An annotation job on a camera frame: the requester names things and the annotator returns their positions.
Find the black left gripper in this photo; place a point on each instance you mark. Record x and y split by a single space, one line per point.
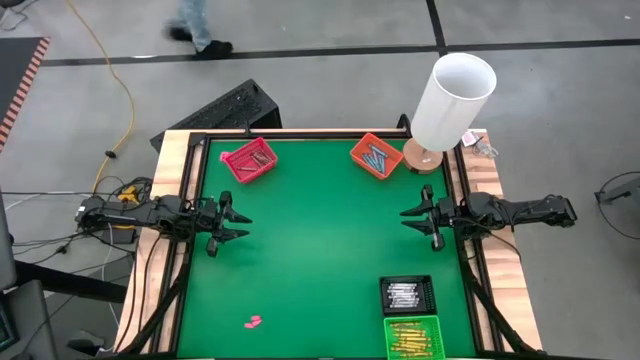
210 220

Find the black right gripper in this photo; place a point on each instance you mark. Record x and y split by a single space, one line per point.
452 215

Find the teal blue crayon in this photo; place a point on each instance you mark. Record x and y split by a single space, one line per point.
384 162

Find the yellow crayon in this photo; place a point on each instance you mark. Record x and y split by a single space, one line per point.
406 324
410 330
411 340
416 354
407 349
411 335
409 344

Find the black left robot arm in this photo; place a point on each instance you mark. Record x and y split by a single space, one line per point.
140 215

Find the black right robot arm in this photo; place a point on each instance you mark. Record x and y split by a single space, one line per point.
525 210

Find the red plastic basket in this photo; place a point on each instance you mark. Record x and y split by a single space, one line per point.
235 160

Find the black plastic basket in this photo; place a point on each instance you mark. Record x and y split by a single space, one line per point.
427 295

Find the orange plastic basket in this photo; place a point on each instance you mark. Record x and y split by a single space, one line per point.
360 152

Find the eyeglasses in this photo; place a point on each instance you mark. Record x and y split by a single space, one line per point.
487 149

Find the white pink card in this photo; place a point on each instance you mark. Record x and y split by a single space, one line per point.
472 137

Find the pink eraser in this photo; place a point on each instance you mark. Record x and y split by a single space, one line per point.
250 325
256 318

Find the yellow plug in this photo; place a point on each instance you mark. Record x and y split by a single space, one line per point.
128 194

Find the black perforated box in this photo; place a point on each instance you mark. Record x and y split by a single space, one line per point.
225 110

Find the white shade table lamp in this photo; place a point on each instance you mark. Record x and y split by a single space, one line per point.
450 105

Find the green plastic basket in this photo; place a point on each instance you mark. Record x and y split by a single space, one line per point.
436 345

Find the black bar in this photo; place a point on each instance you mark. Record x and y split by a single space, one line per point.
75 282

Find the person's legs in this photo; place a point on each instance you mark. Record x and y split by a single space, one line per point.
197 25

